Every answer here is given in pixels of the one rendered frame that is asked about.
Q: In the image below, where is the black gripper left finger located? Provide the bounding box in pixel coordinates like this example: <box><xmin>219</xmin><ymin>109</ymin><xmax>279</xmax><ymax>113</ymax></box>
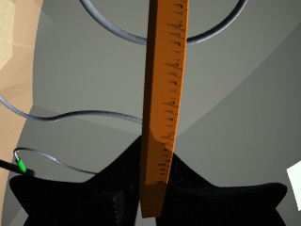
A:
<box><xmin>8</xmin><ymin>136</ymin><xmax>142</xmax><ymax>226</ymax></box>

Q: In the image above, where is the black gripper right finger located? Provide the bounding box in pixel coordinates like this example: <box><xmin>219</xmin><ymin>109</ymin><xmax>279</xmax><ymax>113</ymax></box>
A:
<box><xmin>155</xmin><ymin>152</ymin><xmax>287</xmax><ymax>226</ymax></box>

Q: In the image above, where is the orange handle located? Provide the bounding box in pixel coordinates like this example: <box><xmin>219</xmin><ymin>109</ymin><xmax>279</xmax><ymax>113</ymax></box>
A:
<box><xmin>139</xmin><ymin>0</ymin><xmax>189</xmax><ymax>218</ymax></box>

